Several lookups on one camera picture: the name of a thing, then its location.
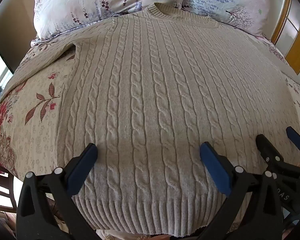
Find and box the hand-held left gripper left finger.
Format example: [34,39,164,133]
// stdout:
[16,143,108,240]

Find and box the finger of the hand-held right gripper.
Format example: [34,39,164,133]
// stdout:
[255,134,284,165]
[286,127,300,170]

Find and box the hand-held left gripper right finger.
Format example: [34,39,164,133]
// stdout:
[190,142,284,240]

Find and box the beige cable-knit sweater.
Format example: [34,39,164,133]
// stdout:
[0,2,300,238]

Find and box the floral bedsheet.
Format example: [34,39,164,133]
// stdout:
[0,34,300,240]

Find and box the brown wooden chair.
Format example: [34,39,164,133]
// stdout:
[0,154,23,217]

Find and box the yellow wooden cabinet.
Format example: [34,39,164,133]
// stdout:
[270,0,300,75]

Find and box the blue lavender print pillow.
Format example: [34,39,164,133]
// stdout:
[181,0,288,39]

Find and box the pink floral pillow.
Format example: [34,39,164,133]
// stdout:
[31,0,188,42]

